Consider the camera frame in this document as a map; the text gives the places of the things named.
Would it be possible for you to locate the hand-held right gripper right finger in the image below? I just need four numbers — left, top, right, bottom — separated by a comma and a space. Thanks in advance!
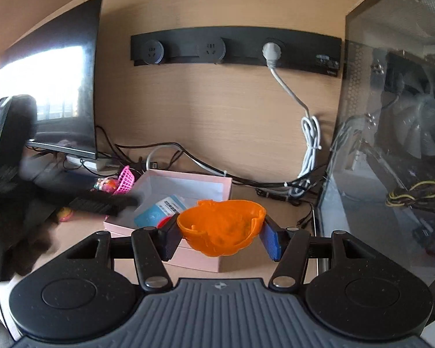
259, 215, 376, 291

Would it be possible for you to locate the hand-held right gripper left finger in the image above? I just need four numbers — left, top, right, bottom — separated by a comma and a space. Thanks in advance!
63, 215, 184, 293

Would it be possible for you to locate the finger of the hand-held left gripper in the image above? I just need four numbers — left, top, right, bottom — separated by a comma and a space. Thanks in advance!
70, 195, 140, 219

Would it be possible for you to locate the pink colourful toy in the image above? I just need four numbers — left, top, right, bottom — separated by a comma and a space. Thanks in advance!
93, 177, 119, 193

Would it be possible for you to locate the pink plastic basket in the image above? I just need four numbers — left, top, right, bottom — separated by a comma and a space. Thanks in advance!
114, 166, 137, 195

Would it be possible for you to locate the orange pumpkin-shaped bowl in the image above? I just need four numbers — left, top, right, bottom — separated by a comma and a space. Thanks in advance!
176, 199, 267, 258

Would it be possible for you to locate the pink cardboard box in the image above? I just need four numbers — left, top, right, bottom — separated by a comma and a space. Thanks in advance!
103, 169, 233, 272

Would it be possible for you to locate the wooden desktop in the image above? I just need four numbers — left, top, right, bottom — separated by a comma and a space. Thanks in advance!
0, 159, 327, 298

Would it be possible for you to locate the person's left hand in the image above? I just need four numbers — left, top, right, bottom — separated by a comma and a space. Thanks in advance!
0, 196, 57, 283

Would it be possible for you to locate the blue packet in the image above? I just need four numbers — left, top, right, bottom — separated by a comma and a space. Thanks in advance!
134, 196, 188, 227

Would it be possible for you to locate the yellow pink toy ball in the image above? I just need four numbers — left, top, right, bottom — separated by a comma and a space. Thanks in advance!
57, 206, 74, 224

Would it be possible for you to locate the white power adapter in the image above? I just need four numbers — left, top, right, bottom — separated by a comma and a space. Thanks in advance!
66, 155, 118, 175

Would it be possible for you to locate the black computer monitor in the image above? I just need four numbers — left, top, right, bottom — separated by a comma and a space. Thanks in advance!
0, 0, 104, 160

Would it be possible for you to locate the glass-sided computer case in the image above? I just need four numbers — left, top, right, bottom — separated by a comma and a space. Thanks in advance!
313, 0, 435, 298

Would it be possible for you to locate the black cable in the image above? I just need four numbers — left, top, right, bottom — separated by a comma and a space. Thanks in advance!
94, 125, 327, 230

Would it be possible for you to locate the white plug with cable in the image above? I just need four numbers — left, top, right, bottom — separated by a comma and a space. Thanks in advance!
262, 41, 322, 191

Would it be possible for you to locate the black wall power strip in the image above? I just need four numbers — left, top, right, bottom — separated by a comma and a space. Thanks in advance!
130, 26, 343, 78

